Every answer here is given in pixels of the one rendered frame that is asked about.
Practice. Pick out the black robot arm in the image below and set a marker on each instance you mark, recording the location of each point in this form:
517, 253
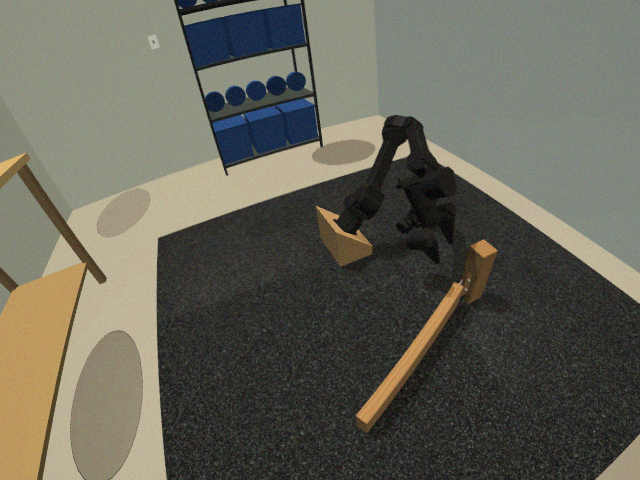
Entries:
430, 182

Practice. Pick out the wooden post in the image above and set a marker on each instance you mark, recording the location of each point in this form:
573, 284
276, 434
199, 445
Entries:
479, 263

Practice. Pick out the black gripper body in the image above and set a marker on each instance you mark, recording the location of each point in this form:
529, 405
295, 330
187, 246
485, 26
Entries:
429, 216

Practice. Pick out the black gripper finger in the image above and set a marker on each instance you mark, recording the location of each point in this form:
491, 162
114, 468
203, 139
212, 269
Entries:
432, 252
447, 226

